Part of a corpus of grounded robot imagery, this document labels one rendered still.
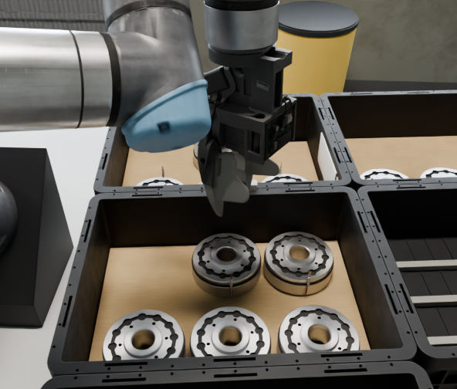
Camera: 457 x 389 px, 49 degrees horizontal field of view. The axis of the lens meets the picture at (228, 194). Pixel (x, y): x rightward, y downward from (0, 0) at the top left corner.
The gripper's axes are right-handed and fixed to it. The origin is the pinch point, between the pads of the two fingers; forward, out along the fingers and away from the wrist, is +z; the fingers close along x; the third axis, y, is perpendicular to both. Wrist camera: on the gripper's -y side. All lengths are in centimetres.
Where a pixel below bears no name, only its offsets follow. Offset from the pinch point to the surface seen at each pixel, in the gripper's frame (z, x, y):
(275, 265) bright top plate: 13.2, 4.4, 5.1
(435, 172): 12.3, 41.3, 16.7
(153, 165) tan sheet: 13.8, 15.9, -29.7
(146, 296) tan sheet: 16.4, -8.8, -8.6
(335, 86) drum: 54, 161, -55
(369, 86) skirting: 76, 221, -61
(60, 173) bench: 25, 14, -59
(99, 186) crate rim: 5.3, -3.2, -21.9
